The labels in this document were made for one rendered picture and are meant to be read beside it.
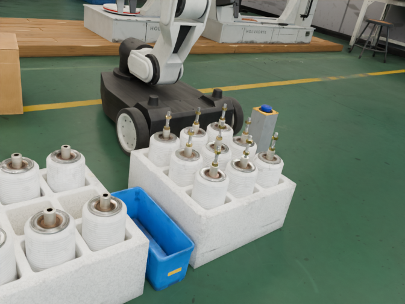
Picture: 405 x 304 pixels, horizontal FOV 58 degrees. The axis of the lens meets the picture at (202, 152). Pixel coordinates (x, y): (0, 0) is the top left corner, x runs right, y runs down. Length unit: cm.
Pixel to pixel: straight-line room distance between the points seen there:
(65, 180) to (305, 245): 77
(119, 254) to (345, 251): 77
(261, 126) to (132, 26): 197
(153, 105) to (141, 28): 172
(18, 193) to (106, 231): 26
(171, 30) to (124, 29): 156
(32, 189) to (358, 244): 104
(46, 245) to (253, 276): 58
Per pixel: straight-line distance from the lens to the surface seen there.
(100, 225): 81
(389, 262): 137
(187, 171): 104
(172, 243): 104
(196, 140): 118
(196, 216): 97
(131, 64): 180
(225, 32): 372
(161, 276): 96
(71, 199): 101
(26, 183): 97
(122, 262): 86
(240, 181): 105
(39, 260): 81
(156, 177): 109
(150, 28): 320
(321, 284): 116
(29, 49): 277
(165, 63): 164
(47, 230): 78
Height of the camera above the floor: 76
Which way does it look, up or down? 27 degrees down
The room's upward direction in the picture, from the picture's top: 10 degrees clockwise
